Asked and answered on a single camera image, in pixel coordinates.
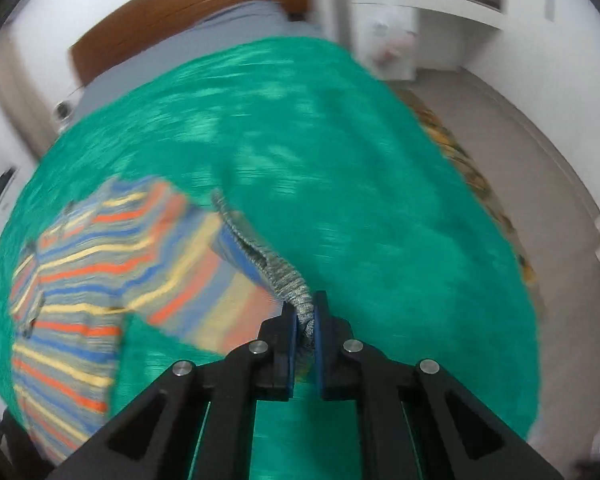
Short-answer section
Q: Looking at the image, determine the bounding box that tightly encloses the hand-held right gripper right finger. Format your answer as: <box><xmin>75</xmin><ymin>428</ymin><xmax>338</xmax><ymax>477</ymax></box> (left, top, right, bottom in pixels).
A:
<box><xmin>312</xmin><ymin>290</ymin><xmax>566</xmax><ymax>480</ymax></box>

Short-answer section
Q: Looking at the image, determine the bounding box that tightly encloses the striped knit sweater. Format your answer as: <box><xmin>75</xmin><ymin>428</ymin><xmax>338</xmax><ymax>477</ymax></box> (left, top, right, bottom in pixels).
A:
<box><xmin>7</xmin><ymin>175</ymin><xmax>316</xmax><ymax>466</ymax></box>

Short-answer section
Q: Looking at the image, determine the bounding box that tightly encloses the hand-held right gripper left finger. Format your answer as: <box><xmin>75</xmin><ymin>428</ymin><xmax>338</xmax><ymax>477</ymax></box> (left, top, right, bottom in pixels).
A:
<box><xmin>45</xmin><ymin>305</ymin><xmax>301</xmax><ymax>480</ymax></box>

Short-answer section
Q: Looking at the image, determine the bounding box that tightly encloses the grey checked bed sheet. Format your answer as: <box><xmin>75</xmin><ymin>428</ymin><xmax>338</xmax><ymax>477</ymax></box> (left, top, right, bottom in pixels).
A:
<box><xmin>72</xmin><ymin>0</ymin><xmax>331</xmax><ymax>126</ymax></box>

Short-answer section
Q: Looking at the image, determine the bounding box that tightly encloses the green patterned blanket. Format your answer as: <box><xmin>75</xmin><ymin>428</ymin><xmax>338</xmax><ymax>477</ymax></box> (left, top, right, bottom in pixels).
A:
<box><xmin>0</xmin><ymin>37</ymin><xmax>541</xmax><ymax>480</ymax></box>

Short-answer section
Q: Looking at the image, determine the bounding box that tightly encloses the wooden headboard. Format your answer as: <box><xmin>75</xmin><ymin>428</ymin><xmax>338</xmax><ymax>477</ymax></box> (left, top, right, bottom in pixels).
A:
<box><xmin>69</xmin><ymin>0</ymin><xmax>311</xmax><ymax>86</ymax></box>

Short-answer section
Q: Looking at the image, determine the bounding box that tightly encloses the patterned floor rug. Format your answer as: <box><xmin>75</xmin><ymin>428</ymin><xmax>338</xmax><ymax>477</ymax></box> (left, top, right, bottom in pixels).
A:
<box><xmin>395</xmin><ymin>87</ymin><xmax>538</xmax><ymax>291</ymax></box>

